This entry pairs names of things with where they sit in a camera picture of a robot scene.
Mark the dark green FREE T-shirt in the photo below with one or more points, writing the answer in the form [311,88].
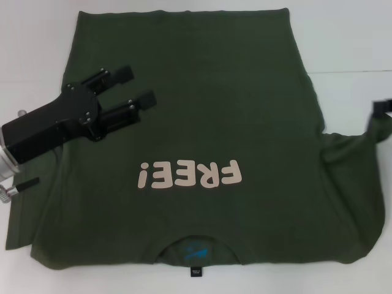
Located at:
[199,107]

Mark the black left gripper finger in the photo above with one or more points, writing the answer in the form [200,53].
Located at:
[122,118]
[124,75]

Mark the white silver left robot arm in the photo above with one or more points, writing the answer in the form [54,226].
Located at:
[6,165]

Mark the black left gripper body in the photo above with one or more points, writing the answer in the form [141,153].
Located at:
[58,118]

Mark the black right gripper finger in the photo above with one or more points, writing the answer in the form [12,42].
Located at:
[382,107]

